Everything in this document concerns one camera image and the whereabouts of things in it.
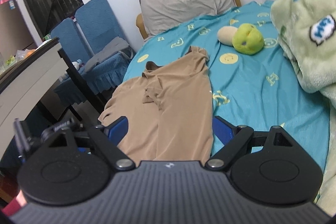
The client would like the tan t-shirt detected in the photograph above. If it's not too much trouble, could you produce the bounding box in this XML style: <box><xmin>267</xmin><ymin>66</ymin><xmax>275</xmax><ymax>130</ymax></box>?
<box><xmin>98</xmin><ymin>46</ymin><xmax>214</xmax><ymax>164</ymax></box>

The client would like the blue folding chair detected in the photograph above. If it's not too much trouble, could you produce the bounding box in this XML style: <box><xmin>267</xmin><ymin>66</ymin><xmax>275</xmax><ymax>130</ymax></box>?
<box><xmin>51</xmin><ymin>0</ymin><xmax>135</xmax><ymax>100</ymax></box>

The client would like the teal patterned bed sheet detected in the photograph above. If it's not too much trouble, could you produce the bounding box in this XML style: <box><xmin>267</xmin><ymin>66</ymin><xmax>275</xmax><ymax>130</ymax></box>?
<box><xmin>124</xmin><ymin>1</ymin><xmax>330</xmax><ymax>168</ymax></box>

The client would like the white black desk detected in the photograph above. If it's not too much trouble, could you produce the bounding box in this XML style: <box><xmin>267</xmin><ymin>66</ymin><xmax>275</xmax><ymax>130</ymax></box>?
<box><xmin>0</xmin><ymin>36</ymin><xmax>108</xmax><ymax>154</ymax></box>

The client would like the small white plush toy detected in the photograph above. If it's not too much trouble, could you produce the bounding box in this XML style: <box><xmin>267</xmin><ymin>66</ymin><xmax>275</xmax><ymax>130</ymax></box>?
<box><xmin>63</xmin><ymin>59</ymin><xmax>83</xmax><ymax>80</ymax></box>

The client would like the grey cloth on chair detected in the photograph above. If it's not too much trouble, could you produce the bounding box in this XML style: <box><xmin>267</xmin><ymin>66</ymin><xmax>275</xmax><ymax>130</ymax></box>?
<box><xmin>84</xmin><ymin>36</ymin><xmax>129</xmax><ymax>72</ymax></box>

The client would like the green cream plush toy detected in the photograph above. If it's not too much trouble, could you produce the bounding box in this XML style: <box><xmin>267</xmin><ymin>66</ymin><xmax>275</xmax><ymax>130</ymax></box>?
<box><xmin>217</xmin><ymin>23</ymin><xmax>264</xmax><ymax>55</ymax></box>

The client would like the green fleece blanket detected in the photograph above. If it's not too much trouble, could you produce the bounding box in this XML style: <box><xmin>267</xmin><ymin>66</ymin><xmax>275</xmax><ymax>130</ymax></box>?
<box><xmin>270</xmin><ymin>0</ymin><xmax>335</xmax><ymax>216</ymax></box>

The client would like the grey pillow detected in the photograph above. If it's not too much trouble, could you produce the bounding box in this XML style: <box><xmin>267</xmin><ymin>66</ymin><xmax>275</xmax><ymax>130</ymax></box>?
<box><xmin>139</xmin><ymin>0</ymin><xmax>236</xmax><ymax>38</ymax></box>

